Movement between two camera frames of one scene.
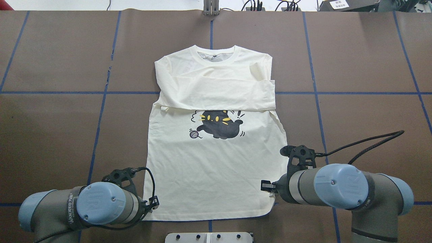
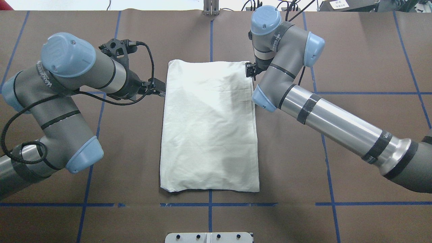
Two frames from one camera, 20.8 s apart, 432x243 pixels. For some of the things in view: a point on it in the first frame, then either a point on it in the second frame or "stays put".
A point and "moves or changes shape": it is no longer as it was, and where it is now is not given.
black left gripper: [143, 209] -> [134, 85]
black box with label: [349, 5] stays put
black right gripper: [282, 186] -> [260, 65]
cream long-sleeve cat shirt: [213, 136] moves or changes shape
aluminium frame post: [211, 7] stays put
